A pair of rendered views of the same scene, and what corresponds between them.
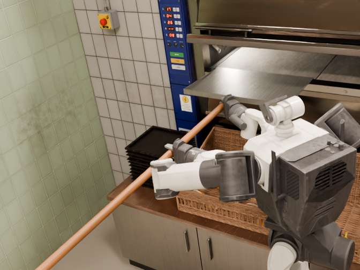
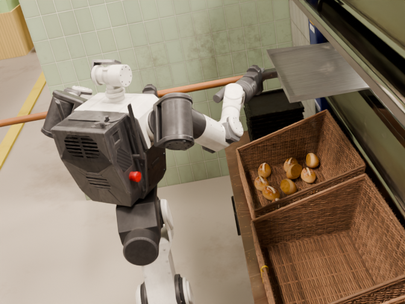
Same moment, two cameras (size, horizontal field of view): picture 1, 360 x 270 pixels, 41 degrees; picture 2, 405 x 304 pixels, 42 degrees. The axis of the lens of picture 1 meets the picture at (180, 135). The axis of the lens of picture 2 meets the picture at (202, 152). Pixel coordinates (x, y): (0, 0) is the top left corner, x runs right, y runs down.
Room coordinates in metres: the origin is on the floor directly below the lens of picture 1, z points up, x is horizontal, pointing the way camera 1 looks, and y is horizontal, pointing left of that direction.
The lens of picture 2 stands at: (0.65, -1.75, 2.01)
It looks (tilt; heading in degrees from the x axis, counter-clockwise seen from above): 29 degrees down; 56
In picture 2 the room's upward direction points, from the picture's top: 11 degrees counter-clockwise
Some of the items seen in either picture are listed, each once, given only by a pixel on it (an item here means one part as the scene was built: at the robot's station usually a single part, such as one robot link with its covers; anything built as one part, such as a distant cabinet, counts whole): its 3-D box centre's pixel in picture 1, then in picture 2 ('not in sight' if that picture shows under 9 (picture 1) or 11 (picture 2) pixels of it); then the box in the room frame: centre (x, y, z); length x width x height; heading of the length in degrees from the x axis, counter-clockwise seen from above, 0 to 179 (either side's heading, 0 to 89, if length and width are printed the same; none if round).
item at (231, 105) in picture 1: (234, 111); (249, 85); (1.94, -0.26, 1.20); 0.12 x 0.10 x 0.13; 18
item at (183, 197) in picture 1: (241, 176); (295, 169); (2.12, -0.29, 0.72); 0.56 x 0.49 x 0.28; 55
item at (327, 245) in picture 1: (309, 238); (141, 219); (1.27, -0.40, 1.01); 0.28 x 0.13 x 0.18; 53
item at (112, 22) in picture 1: (108, 19); not in sight; (2.84, 0.32, 1.46); 0.10 x 0.07 x 0.10; 53
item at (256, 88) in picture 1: (248, 83); (320, 65); (2.23, -0.38, 1.19); 0.55 x 0.36 x 0.03; 53
